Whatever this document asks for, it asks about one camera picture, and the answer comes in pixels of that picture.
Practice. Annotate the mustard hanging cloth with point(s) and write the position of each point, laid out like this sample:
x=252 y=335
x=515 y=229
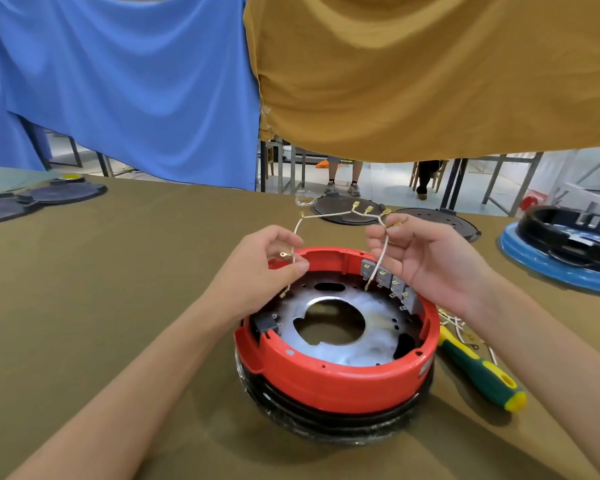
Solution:
x=430 y=74

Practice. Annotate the red round object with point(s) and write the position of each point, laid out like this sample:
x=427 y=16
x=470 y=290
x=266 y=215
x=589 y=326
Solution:
x=533 y=200

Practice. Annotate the blue hanging cloth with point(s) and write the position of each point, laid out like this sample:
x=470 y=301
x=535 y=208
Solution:
x=130 y=79

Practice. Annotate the dark metal rack frame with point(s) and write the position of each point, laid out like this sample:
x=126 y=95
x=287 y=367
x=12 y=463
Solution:
x=263 y=167

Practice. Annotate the red cooker base housing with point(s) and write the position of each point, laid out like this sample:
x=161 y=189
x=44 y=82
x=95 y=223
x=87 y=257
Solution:
x=330 y=379

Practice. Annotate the olive table cloth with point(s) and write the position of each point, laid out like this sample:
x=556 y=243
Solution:
x=105 y=274

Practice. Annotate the person's left thumb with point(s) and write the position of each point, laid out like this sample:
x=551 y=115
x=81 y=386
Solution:
x=292 y=268

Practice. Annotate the person's right thumb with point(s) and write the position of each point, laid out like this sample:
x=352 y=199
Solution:
x=405 y=220

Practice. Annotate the yellow round cap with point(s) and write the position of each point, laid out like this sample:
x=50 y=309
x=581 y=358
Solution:
x=72 y=177

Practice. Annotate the person's right forearm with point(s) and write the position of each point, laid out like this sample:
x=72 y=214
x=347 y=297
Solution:
x=545 y=354

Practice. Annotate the green yellow screwdriver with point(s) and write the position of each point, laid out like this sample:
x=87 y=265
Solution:
x=480 y=369

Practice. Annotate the person's right middle finger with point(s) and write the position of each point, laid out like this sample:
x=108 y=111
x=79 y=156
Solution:
x=390 y=257

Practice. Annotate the black cooker base housing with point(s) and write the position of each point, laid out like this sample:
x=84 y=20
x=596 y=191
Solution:
x=545 y=229

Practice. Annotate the grey metal table frame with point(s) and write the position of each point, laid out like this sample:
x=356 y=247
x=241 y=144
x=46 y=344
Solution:
x=500 y=177

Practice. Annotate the black round bottom plate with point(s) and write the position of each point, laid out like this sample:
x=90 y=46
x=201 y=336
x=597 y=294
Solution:
x=337 y=215
x=62 y=193
x=0 y=210
x=445 y=222

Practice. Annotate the wooden chair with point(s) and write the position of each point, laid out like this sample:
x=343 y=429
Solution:
x=440 y=177

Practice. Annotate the black metal table leg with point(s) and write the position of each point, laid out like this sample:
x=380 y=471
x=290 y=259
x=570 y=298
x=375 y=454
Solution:
x=452 y=184

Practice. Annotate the person's right hand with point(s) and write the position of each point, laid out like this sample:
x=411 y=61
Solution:
x=437 y=267

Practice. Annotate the white box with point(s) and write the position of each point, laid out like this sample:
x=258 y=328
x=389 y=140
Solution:
x=580 y=194

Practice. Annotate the person's left forearm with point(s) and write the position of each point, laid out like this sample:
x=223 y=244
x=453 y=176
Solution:
x=130 y=399

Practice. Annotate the person's left hand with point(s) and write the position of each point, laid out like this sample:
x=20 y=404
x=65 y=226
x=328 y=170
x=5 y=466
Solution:
x=252 y=279

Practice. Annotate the small clear plastic bag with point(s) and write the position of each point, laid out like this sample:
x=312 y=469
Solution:
x=305 y=198

